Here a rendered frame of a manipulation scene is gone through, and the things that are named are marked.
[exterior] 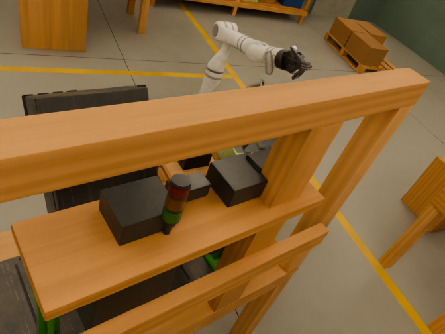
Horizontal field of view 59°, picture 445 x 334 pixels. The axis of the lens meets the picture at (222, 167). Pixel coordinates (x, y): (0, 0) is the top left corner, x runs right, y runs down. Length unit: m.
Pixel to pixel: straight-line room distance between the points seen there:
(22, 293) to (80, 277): 0.75
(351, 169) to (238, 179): 0.53
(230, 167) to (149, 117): 0.51
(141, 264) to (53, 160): 0.43
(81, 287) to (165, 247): 0.22
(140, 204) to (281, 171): 0.41
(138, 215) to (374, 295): 2.70
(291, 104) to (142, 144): 0.37
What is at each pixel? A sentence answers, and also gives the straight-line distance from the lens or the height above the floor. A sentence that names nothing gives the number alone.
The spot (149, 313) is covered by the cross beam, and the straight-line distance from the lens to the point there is 1.22.
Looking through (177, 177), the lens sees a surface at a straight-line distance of 0.91.
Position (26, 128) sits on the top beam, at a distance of 0.66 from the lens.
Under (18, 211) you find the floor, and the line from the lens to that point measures 3.10.
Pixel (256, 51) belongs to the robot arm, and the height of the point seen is 1.73.
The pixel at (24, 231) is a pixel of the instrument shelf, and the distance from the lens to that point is 1.03.
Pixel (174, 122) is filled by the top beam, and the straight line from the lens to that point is 0.71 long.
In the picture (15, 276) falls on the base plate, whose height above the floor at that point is 0.90.
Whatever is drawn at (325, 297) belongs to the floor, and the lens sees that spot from 3.18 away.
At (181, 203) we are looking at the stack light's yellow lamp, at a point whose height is 1.68.
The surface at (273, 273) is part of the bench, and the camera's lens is 1.93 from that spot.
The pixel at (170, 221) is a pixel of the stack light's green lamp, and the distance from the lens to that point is 0.98.
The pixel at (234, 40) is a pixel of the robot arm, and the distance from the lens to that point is 1.79.
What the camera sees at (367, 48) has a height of 0.39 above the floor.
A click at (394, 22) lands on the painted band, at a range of 9.84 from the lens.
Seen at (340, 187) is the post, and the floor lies 1.46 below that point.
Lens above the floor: 2.35
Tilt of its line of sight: 39 degrees down
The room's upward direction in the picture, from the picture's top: 21 degrees clockwise
